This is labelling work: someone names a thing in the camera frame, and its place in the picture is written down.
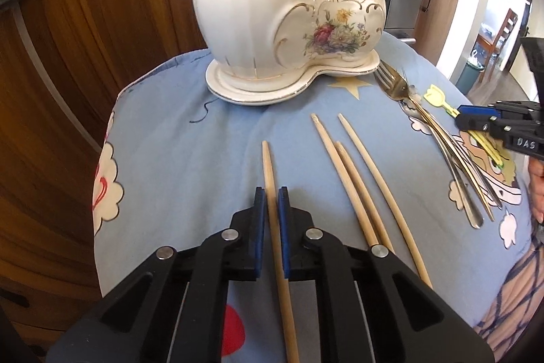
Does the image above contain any yellow tulip-shaped plastic fruit fork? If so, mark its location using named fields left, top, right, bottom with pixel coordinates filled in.
left=424, top=84, right=504, bottom=164

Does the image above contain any plaid peach cloth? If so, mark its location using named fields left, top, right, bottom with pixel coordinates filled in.
left=472, top=240, right=544, bottom=351

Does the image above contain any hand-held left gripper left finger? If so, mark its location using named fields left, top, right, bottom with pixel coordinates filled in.
left=45, top=186, right=268, bottom=363

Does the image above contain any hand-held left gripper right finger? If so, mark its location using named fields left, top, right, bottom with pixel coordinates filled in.
left=277, top=186, right=496, bottom=363

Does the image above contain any teal trash bin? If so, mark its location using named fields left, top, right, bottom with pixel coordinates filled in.
left=455, top=59, right=485, bottom=96

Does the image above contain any person's right hand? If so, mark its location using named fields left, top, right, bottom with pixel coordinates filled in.
left=528, top=159, right=544, bottom=224

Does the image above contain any wooden chopstick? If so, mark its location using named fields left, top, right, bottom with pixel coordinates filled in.
left=310, top=113, right=380, bottom=249
left=334, top=141, right=396, bottom=255
left=261, top=140, right=300, bottom=363
left=337, top=113, right=434, bottom=291

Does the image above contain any silver metal fork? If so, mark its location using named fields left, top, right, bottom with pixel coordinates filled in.
left=408, top=91, right=485, bottom=228

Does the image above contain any white floral ceramic utensil holder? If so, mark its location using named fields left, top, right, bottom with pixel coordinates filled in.
left=187, top=0, right=388, bottom=106

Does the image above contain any wooden cabinet side panel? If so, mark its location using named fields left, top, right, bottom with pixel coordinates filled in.
left=419, top=0, right=464, bottom=66

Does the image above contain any wooden dining chair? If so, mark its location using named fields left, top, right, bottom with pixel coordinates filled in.
left=476, top=8, right=519, bottom=85

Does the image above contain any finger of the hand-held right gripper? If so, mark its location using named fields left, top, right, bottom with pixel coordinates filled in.
left=457, top=101, right=544, bottom=121
left=456, top=114, right=544, bottom=147

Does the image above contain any blue cartoon printed cloth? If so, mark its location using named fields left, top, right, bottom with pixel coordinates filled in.
left=92, top=33, right=532, bottom=363

